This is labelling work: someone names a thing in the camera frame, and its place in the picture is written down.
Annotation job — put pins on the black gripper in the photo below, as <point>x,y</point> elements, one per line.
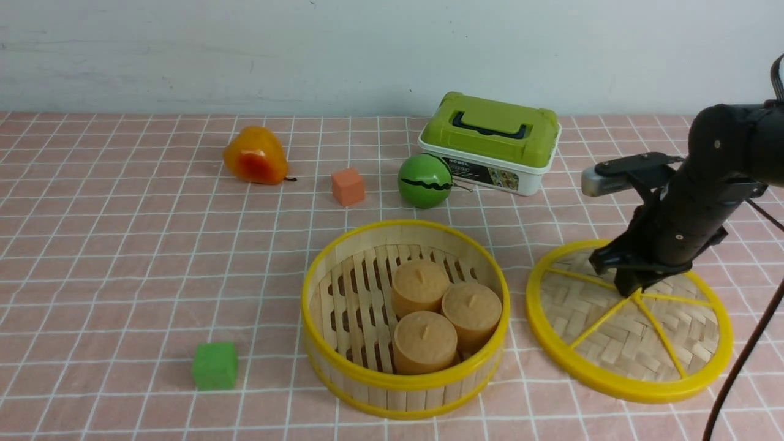
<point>671,229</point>

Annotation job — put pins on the yellow woven bamboo steamer lid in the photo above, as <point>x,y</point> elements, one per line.
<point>657,346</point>

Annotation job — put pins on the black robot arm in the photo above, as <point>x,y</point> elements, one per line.
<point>734,154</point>

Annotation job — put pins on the yellow bamboo steamer basket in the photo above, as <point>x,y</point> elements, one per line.
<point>349,321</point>

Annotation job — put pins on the tan bun right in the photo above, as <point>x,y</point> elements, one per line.
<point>474,310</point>

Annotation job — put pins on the tan bun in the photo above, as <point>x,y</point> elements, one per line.
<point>423,343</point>
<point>418,285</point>
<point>474,310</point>

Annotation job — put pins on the green lidded white toolbox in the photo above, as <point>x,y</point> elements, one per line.
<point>492,143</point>

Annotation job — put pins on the tan bun rear left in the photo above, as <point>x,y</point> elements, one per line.
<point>418,285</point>

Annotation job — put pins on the tan bun front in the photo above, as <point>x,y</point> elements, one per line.
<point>423,343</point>

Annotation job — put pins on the green toy watermelon ball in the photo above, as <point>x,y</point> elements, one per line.
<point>425,181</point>

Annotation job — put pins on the orange foam cube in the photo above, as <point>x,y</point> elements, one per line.
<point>347,187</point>

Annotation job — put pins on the orange toy pear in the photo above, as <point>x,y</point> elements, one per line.
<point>257,156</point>

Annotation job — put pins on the green foam cube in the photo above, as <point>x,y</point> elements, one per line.
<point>215,366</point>

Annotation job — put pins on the pink checkered tablecloth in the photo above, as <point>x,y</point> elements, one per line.
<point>126,243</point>

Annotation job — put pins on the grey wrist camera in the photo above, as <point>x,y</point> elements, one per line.
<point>604,178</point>

